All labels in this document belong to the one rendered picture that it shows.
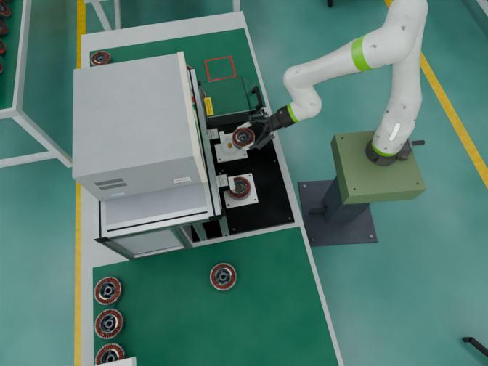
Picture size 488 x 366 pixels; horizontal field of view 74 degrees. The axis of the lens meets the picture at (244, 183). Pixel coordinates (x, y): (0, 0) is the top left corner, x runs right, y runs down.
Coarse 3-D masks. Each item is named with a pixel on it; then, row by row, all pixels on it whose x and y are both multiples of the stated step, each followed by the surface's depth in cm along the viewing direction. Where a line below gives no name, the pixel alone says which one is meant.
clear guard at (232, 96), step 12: (204, 84) 144; (216, 84) 144; (228, 84) 144; (240, 84) 144; (252, 84) 149; (204, 96) 141; (216, 96) 141; (228, 96) 141; (240, 96) 141; (252, 96) 144; (204, 108) 139; (216, 108) 138; (228, 108) 138; (240, 108) 138; (252, 108) 140; (204, 120) 136; (216, 120) 136; (228, 120) 136; (240, 120) 136; (252, 120) 136
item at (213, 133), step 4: (216, 128) 152; (208, 132) 151; (212, 132) 151; (216, 132) 151; (220, 132) 155; (208, 136) 150; (212, 136) 150; (216, 136) 150; (220, 136) 154; (212, 140) 149; (216, 140) 150; (220, 140) 151; (224, 140) 153; (212, 144) 152; (216, 144) 152
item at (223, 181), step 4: (216, 176) 141; (220, 176) 141; (224, 176) 141; (232, 176) 146; (220, 180) 141; (224, 180) 141; (228, 180) 141; (232, 180) 145; (220, 184) 140; (224, 184) 140; (228, 184) 140; (232, 184) 144; (220, 188) 140; (224, 188) 141; (228, 188) 142; (232, 188) 144
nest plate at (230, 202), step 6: (246, 174) 157; (252, 180) 156; (252, 186) 155; (240, 192) 153; (252, 192) 153; (228, 198) 152; (246, 198) 152; (252, 198) 152; (228, 204) 151; (234, 204) 151; (240, 204) 151; (246, 204) 152
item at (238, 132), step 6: (234, 132) 159; (240, 132) 160; (246, 132) 159; (252, 132) 159; (234, 138) 157; (240, 138) 158; (246, 138) 158; (252, 138) 157; (234, 144) 158; (240, 144) 156; (246, 144) 156
